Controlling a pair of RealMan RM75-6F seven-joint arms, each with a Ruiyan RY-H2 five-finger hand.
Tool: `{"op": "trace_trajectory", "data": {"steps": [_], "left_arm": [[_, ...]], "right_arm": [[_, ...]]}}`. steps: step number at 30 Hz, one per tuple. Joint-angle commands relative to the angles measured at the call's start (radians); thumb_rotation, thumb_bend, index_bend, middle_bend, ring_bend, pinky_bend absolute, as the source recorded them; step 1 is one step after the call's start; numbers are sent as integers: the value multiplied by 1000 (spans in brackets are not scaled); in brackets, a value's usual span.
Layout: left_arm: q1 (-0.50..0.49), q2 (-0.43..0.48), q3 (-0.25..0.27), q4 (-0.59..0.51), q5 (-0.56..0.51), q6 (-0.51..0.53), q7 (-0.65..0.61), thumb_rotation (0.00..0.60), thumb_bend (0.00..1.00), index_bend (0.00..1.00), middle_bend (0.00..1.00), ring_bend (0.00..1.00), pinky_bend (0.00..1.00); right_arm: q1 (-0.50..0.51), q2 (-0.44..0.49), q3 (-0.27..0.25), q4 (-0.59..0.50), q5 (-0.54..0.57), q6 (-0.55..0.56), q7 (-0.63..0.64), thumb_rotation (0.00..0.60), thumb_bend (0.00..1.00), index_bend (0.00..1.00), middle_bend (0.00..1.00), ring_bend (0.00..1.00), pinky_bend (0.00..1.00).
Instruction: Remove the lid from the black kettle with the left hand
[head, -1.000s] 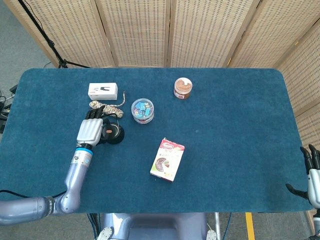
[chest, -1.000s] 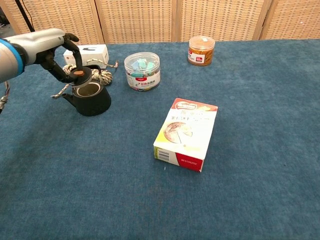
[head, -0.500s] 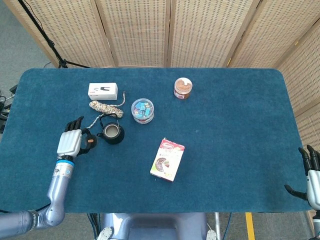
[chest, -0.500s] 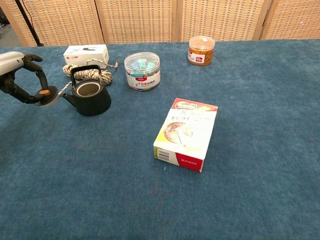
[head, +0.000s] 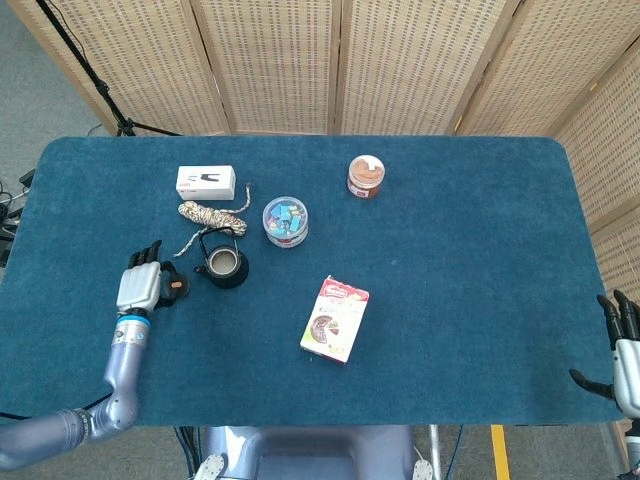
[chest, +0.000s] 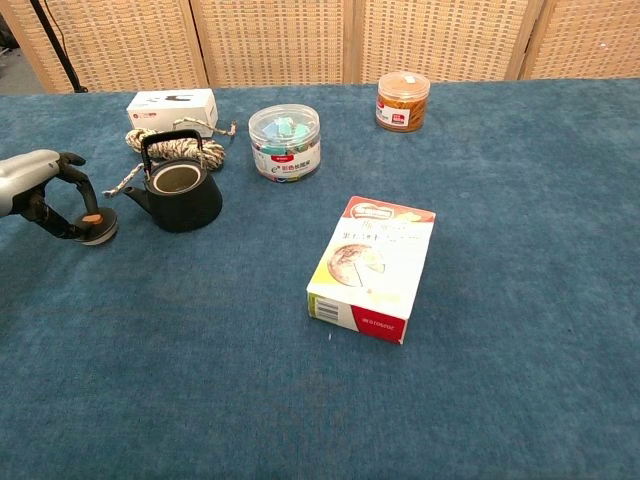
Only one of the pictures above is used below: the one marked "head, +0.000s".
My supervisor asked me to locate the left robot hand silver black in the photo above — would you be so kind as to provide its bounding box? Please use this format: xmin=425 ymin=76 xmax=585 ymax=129
xmin=115 ymin=239 xmax=177 ymax=317

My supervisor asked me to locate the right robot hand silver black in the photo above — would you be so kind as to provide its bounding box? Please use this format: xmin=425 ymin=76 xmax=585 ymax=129
xmin=568 ymin=288 xmax=640 ymax=419

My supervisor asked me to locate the black cast iron teapot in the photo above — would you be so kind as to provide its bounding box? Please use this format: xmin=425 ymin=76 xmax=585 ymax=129
xmin=193 ymin=227 xmax=250 ymax=290

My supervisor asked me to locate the woven wooden screen panel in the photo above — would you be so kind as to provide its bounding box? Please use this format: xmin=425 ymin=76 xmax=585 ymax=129
xmin=332 ymin=0 xmax=506 ymax=136
xmin=547 ymin=39 xmax=640 ymax=229
xmin=457 ymin=0 xmax=640 ymax=137
xmin=189 ymin=0 xmax=344 ymax=135
xmin=589 ymin=212 xmax=640 ymax=301
xmin=7 ymin=0 xmax=232 ymax=136

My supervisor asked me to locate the white cardboard box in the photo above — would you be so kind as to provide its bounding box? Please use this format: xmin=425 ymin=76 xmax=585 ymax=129
xmin=175 ymin=165 xmax=237 ymax=201

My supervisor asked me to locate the yellow floor tape strip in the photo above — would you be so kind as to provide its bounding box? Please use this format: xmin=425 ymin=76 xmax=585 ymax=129
xmin=490 ymin=424 xmax=511 ymax=480

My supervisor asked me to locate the clear jar of coloured clips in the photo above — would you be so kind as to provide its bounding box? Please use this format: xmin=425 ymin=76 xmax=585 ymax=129
xmin=262 ymin=196 xmax=310 ymax=248

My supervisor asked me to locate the blue table cloth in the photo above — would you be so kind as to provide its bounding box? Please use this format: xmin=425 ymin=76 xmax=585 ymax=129
xmin=0 ymin=135 xmax=626 ymax=429

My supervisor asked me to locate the cake mix carton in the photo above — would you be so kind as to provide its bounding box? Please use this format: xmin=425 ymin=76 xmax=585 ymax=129
xmin=299 ymin=274 xmax=372 ymax=365

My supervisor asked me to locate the black tripod stand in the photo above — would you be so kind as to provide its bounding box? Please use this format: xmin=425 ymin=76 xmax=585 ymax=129
xmin=34 ymin=0 xmax=181 ymax=137

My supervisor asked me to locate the metal table leg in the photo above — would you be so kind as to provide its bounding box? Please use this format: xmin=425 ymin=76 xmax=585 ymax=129
xmin=428 ymin=424 xmax=444 ymax=480

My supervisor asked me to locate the grey robot torso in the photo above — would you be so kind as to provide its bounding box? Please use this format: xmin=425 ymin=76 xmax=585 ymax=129
xmin=192 ymin=424 xmax=434 ymax=480

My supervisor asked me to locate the orange jar of rubber bands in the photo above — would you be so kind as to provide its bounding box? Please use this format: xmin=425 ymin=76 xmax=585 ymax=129
xmin=346 ymin=154 xmax=387 ymax=199

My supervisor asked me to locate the beige braided rope bundle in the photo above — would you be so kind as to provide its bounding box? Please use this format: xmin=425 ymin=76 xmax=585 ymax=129
xmin=173 ymin=183 xmax=252 ymax=259

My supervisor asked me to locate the black equipment with cables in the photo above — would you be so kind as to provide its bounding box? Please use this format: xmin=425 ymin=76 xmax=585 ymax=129
xmin=0 ymin=168 xmax=37 ymax=269

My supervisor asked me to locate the black cable bundle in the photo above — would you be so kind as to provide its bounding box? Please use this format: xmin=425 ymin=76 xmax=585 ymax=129
xmin=173 ymin=425 xmax=202 ymax=476

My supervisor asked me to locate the blue cable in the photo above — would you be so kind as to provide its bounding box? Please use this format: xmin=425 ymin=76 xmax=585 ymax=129
xmin=446 ymin=424 xmax=464 ymax=480

